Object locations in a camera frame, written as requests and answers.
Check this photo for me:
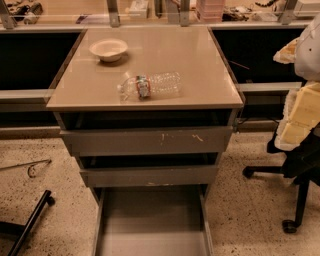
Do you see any clear plastic water bottle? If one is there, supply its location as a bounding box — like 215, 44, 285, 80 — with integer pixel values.
117, 72, 181, 101

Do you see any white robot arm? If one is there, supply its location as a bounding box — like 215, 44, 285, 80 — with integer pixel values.
273, 14, 320, 151

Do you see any pink plastic bin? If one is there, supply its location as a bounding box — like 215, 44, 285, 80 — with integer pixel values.
196, 0, 225, 23

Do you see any grey middle drawer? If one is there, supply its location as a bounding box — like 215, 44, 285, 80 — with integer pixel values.
80, 165, 218, 187

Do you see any black office chair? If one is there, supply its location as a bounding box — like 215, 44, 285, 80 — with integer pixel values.
242, 125, 320, 233

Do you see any metal rod on floor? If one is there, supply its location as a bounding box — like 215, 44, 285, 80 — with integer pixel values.
0, 159, 52, 178

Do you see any grey drawer cabinet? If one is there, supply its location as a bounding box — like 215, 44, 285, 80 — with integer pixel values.
47, 27, 243, 196

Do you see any grey open bottom drawer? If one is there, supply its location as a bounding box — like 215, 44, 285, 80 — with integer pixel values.
92, 185, 214, 256

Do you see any black chair base leg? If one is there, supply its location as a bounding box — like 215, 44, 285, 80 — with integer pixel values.
0, 190, 55, 256

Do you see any white paper bowl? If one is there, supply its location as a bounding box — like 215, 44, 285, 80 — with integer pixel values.
89, 39, 128, 62

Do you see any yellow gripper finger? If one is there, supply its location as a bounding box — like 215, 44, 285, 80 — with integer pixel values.
274, 82, 320, 151
273, 38, 298, 64

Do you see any grey top drawer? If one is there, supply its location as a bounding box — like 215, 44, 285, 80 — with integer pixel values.
61, 126, 232, 157

